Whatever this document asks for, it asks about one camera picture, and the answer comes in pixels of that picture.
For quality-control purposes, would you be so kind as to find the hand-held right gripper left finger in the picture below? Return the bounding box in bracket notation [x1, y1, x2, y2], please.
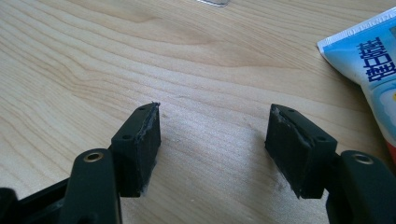
[110, 102, 163, 199]

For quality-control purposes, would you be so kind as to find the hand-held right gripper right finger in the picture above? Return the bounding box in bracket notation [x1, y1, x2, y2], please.
[263, 104, 339, 200]

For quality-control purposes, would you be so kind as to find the blue and red toothpaste tube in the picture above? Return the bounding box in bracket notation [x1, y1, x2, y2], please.
[317, 7, 396, 166]

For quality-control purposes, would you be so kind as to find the clear plastic container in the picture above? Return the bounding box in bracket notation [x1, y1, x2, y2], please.
[195, 0, 232, 8]

